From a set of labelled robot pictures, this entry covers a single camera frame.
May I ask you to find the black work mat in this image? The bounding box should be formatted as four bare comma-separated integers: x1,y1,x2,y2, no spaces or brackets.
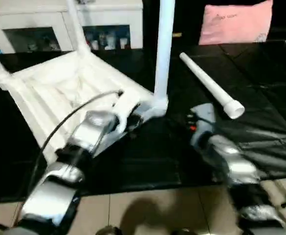
0,40,286,204

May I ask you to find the white plastic table top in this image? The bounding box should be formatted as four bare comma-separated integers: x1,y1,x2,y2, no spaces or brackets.
0,49,170,165

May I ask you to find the dark robot foot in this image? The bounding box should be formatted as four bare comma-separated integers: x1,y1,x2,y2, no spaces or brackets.
95,226,124,235
168,228,196,235

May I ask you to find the black furniture with yellow label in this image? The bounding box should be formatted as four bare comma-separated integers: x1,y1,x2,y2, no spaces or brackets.
142,0,286,46

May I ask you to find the pink pillow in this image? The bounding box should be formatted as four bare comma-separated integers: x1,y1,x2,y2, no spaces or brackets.
198,0,274,46

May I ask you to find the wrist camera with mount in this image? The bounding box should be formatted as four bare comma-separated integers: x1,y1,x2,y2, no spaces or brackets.
189,103,217,147
111,94,143,133

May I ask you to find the white cabinet with glass doors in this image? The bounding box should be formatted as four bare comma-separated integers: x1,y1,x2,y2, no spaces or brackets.
0,0,144,54

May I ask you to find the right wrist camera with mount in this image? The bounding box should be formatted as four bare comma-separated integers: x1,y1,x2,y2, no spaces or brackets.
189,103,217,147

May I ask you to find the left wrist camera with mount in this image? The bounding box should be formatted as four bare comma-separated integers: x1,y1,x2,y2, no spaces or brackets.
111,94,143,133

